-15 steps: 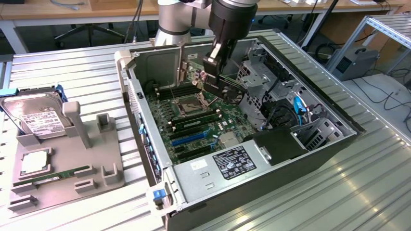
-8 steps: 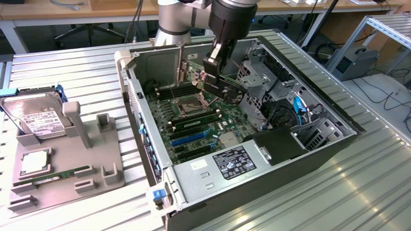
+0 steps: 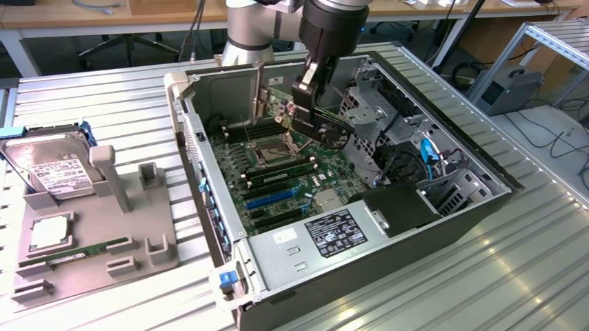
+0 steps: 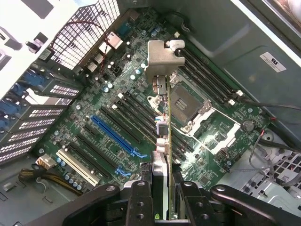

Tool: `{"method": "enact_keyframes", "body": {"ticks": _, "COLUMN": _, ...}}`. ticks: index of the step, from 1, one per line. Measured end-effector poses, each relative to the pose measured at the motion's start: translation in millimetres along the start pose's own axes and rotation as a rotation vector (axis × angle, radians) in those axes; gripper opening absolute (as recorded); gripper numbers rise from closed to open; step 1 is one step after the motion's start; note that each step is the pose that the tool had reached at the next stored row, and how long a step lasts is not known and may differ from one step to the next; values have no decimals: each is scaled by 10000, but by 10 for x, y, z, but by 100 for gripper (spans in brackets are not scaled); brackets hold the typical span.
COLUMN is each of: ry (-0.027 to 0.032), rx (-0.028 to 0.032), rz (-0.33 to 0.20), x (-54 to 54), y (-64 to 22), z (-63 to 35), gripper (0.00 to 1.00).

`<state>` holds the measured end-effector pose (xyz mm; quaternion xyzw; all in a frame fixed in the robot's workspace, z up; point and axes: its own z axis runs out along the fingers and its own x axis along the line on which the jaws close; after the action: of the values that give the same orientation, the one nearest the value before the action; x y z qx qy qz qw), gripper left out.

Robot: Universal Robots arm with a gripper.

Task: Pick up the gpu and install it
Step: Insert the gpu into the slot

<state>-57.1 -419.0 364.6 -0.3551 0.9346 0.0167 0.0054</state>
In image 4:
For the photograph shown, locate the yellow black power wires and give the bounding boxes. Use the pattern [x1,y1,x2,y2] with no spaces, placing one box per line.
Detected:
[18,155,84,196]

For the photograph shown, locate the open black PC case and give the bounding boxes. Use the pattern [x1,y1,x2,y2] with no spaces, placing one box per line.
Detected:
[0,0,301,226]

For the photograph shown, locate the long black expansion slot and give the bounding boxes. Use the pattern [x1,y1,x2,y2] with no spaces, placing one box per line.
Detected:
[75,133,118,169]
[67,142,111,178]
[98,107,143,145]

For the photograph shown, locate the thin metal locking lever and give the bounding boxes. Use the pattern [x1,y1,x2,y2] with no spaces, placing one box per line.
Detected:
[210,108,244,127]

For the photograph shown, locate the black wire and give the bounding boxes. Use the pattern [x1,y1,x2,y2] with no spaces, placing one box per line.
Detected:
[241,97,301,111]

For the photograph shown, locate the short black expansion slot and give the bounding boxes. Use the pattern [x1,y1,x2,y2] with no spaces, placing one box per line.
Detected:
[83,124,97,136]

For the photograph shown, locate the round coin cell battery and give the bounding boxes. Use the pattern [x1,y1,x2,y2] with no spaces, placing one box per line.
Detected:
[242,119,255,132]

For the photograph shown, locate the green motherboard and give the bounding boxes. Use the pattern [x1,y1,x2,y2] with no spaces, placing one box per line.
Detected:
[32,7,273,196]

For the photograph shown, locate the CPU socket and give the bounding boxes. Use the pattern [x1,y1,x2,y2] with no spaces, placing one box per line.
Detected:
[169,82,207,123]

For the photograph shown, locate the blue expansion slot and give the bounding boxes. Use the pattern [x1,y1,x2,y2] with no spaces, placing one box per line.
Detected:
[91,114,136,155]

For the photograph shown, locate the white expansion slot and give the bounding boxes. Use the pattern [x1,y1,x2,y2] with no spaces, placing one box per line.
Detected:
[55,148,101,186]

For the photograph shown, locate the silver metal disk bay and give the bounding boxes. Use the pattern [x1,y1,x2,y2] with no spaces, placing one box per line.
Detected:
[227,130,301,226]

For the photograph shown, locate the black RAM slot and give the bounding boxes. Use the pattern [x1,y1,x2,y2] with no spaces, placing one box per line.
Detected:
[184,48,238,98]
[126,93,192,153]
[119,102,157,137]
[122,97,189,157]
[177,55,232,105]
[188,46,243,95]
[181,51,235,102]

